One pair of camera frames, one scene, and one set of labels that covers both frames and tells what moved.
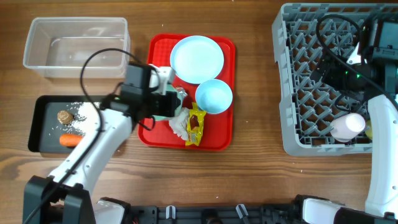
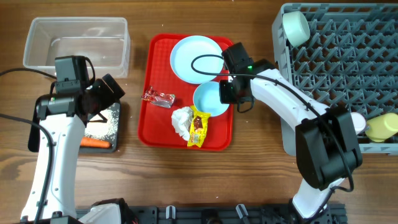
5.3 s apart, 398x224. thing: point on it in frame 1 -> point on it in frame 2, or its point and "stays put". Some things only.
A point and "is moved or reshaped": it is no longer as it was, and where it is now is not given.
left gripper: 164,104 -> 109,98
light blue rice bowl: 214,96 stays put
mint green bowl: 173,88 -> 296,28
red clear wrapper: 181,92 is moved or reshaped
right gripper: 329,77 -> 225,97
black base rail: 280,214 stays put
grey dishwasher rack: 306,37 stays put
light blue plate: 196,58 stays put
